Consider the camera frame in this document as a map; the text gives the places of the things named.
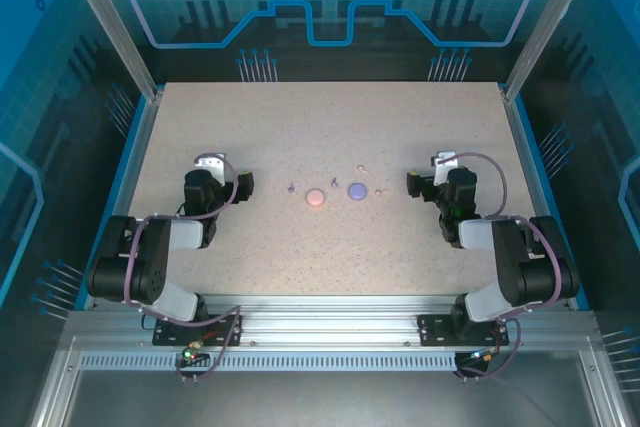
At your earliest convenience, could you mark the slotted grey cable duct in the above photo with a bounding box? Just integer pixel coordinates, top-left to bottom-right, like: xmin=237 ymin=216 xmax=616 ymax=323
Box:
xmin=78 ymin=352 xmax=460 ymax=373

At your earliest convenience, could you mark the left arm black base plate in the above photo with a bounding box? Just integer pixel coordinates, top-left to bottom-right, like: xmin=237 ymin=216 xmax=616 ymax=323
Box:
xmin=151 ymin=313 xmax=245 ymax=348

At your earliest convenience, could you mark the metal bottom tray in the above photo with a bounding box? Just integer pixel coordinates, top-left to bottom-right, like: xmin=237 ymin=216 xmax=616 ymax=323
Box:
xmin=27 ymin=335 xmax=634 ymax=427

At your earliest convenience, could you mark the aluminium table side bar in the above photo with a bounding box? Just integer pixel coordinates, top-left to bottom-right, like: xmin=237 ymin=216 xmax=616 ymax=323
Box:
xmin=501 ymin=89 xmax=574 ymax=311
xmin=92 ymin=89 xmax=165 ymax=311

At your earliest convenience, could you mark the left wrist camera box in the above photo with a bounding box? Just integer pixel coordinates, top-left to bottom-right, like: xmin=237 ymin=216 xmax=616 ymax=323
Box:
xmin=193 ymin=152 xmax=226 ymax=184

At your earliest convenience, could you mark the connector with orange wires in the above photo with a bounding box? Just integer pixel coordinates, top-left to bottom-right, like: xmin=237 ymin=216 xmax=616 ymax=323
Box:
xmin=468 ymin=345 xmax=502 ymax=363

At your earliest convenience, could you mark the aluminium mounting rail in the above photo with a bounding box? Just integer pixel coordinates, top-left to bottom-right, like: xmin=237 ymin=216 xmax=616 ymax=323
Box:
xmin=64 ymin=293 xmax=599 ymax=352

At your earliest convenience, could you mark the connector with green light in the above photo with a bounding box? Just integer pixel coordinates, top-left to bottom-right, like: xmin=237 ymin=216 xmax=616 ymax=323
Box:
xmin=180 ymin=340 xmax=207 ymax=364

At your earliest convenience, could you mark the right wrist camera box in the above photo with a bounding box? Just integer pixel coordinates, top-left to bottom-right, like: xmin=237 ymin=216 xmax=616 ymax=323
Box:
xmin=432 ymin=149 xmax=457 ymax=186

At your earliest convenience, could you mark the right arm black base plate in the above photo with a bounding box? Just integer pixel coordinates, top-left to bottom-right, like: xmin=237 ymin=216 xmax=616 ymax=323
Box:
xmin=417 ymin=314 xmax=510 ymax=348

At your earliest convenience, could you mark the blue table side trim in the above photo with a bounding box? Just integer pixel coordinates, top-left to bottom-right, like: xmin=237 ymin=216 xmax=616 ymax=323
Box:
xmin=73 ymin=94 xmax=154 ymax=312
xmin=509 ymin=95 xmax=592 ymax=312

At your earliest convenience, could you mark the aluminium frame post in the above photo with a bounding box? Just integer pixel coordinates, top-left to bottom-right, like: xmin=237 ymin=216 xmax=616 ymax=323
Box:
xmin=501 ymin=0 xmax=605 ymax=103
xmin=54 ymin=0 xmax=165 ymax=102

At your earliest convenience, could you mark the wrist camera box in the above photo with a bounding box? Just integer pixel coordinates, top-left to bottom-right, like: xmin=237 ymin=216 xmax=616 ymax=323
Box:
xmin=432 ymin=149 xmax=457 ymax=186
xmin=193 ymin=152 xmax=226 ymax=184

